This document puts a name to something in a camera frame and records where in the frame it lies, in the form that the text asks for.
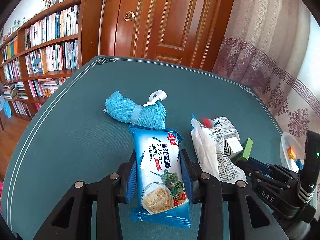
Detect blue cracker packet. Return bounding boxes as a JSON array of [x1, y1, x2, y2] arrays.
[[130, 125, 191, 229]]

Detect blue towel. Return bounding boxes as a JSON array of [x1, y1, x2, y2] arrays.
[[104, 90, 167, 129]]

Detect green block blue dots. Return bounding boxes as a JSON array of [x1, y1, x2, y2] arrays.
[[236, 138, 253, 162]]

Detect clear plastic bowl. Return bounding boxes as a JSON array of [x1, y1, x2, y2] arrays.
[[279, 132, 305, 173]]

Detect orange yellow block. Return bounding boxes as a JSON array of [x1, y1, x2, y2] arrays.
[[287, 146, 296, 160]]

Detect white zigzag cube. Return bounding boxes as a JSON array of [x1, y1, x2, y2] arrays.
[[223, 137, 243, 159]]

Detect red white snack packet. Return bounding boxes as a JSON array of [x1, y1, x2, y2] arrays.
[[202, 116, 240, 140]]

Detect white cotton swab bag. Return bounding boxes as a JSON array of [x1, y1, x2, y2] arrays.
[[191, 118, 246, 184]]

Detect purple patterned curtain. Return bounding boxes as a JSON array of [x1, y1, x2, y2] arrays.
[[212, 0, 320, 221]]

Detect wooden bookshelf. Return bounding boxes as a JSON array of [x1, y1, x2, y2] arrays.
[[1, 0, 103, 120]]

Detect wooden door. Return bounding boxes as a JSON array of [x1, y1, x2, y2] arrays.
[[100, 0, 234, 72]]

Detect brass door knob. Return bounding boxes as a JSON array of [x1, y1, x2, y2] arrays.
[[123, 11, 135, 22]]

